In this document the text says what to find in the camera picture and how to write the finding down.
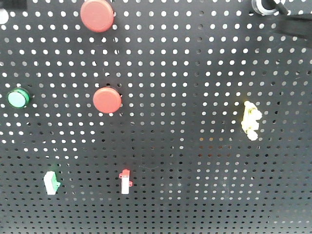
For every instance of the lower red mushroom button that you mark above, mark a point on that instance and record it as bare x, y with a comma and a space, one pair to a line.
107, 100

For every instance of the red mushroom button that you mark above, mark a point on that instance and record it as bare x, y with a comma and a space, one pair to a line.
107, 100
97, 15

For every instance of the upper red mushroom button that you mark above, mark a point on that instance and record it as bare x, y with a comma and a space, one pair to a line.
97, 15

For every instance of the green round push button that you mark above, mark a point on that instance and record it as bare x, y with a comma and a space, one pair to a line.
18, 97

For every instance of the black perforated pegboard panel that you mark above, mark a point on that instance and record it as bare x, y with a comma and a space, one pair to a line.
183, 69

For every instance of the white rocker switch middle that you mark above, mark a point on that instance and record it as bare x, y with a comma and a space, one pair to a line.
125, 181

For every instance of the white rocker switch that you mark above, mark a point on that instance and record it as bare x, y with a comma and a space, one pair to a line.
125, 181
50, 182

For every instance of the yellow toggle switch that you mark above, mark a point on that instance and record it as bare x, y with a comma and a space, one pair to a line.
250, 120

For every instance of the white rocker switch left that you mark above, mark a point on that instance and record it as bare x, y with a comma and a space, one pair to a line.
50, 182

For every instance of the black knob selector switch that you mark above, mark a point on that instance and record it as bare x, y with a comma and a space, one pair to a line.
269, 7

